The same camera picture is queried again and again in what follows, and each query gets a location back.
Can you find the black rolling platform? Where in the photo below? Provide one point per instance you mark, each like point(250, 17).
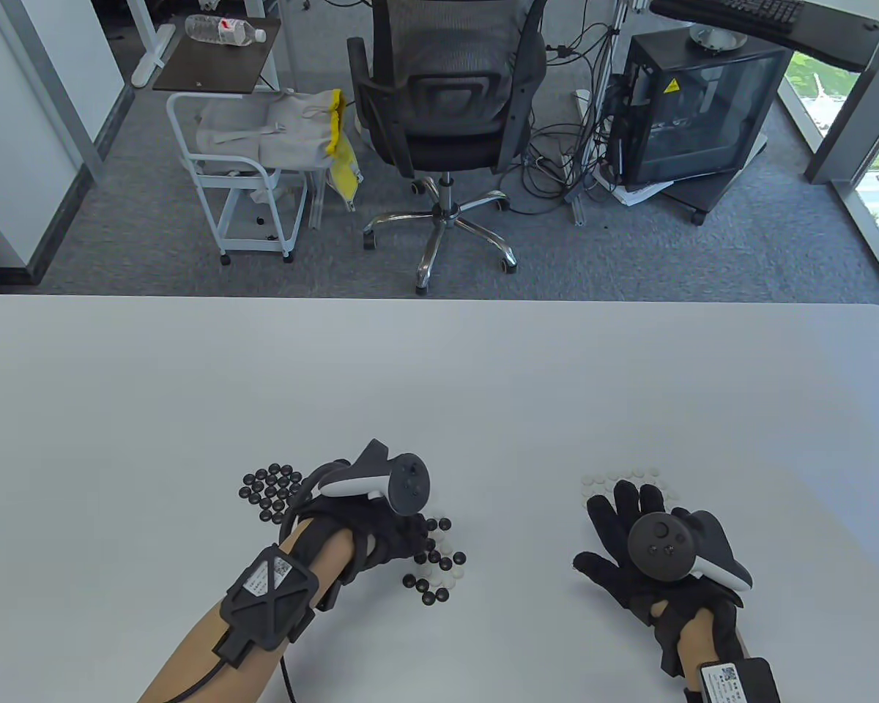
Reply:
point(703, 192)

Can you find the person's left hand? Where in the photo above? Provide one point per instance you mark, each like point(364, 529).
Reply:
point(388, 534)

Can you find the white bowl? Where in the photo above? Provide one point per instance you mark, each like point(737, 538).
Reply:
point(718, 40)

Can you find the black mesh office chair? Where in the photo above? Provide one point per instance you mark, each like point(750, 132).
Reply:
point(447, 146)

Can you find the black white hand controller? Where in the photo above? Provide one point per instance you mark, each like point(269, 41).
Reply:
point(410, 483)
point(659, 549)

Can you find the small brown side table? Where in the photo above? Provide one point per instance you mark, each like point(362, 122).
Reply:
point(212, 69)

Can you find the person's right hand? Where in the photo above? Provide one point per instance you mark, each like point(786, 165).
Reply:
point(615, 538)

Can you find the aluminium profile stand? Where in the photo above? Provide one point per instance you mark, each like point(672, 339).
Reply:
point(580, 209)

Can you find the white metal cart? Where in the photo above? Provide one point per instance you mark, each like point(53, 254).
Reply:
point(249, 238)

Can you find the grey fabric bag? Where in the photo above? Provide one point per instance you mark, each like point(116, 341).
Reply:
point(293, 132)

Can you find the clear plastic water bottle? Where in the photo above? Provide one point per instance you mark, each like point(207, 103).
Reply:
point(220, 29)

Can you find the black framed wrist camera module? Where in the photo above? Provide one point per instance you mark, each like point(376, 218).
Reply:
point(267, 597)

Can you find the yellow plastic bag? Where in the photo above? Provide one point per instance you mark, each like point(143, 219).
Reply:
point(344, 172)

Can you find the black boxed wrist camera module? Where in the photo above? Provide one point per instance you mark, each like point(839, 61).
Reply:
point(740, 681)

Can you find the group of white go stones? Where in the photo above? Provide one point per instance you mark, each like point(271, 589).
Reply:
point(641, 474)

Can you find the black keyboard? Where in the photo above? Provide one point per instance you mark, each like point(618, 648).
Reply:
point(765, 11)

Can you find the group of black go stones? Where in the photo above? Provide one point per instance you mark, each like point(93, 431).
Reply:
point(271, 489)

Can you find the black desk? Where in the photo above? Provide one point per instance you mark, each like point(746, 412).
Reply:
point(828, 36)

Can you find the pile of mixed go stones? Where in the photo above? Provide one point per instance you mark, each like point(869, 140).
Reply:
point(443, 562)

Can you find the white papers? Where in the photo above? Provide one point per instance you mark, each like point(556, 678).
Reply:
point(637, 194)

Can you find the white desk leg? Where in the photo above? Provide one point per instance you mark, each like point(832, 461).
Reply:
point(154, 58)

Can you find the black computer tower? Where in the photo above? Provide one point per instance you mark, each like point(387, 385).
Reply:
point(703, 110)

